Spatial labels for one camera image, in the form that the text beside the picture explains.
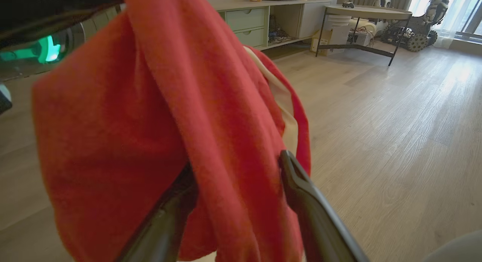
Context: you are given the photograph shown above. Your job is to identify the red basketball jersey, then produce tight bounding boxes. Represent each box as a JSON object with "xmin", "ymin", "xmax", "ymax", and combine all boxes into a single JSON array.
[{"xmin": 31, "ymin": 0, "xmax": 312, "ymax": 262}]

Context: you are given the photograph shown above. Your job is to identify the white electronics box with wires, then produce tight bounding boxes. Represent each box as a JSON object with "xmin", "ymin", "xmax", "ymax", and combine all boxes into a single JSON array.
[{"xmin": 347, "ymin": 28, "xmax": 374, "ymax": 48}]

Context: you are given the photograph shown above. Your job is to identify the pale green drawer cabinet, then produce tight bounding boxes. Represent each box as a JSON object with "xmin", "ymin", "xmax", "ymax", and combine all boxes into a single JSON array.
[{"xmin": 211, "ymin": 0, "xmax": 339, "ymax": 52}]

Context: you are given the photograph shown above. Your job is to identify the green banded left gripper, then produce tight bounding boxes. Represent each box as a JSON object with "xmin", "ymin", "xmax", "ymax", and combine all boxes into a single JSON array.
[{"xmin": 0, "ymin": 0, "xmax": 125, "ymax": 82}]

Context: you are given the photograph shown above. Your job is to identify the brown cardboard box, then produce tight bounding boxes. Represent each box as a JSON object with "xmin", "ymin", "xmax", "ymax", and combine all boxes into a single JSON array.
[{"xmin": 310, "ymin": 29, "xmax": 333, "ymax": 54}]

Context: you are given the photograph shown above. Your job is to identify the white sheer curtain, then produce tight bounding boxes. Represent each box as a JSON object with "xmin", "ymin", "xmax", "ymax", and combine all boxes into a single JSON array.
[{"xmin": 409, "ymin": 0, "xmax": 482, "ymax": 49}]

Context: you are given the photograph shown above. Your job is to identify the tangled cables in cabinet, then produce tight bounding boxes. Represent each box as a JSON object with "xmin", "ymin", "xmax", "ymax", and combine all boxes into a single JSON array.
[{"xmin": 268, "ymin": 15, "xmax": 291, "ymax": 45}]

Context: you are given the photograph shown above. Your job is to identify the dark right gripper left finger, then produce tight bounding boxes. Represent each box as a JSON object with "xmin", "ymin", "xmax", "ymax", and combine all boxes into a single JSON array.
[{"xmin": 115, "ymin": 163, "xmax": 199, "ymax": 262}]

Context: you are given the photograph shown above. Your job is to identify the wheeled rover robot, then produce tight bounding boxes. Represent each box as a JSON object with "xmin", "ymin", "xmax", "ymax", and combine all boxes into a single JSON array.
[{"xmin": 380, "ymin": 0, "xmax": 457, "ymax": 53}]

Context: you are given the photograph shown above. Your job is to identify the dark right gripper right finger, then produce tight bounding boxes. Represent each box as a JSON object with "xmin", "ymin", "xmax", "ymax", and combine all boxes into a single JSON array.
[{"xmin": 279, "ymin": 149, "xmax": 370, "ymax": 262}]

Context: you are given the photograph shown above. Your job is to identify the round beige side table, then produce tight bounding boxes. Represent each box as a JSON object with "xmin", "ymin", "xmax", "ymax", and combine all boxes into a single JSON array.
[{"xmin": 315, "ymin": 4, "xmax": 413, "ymax": 67}]

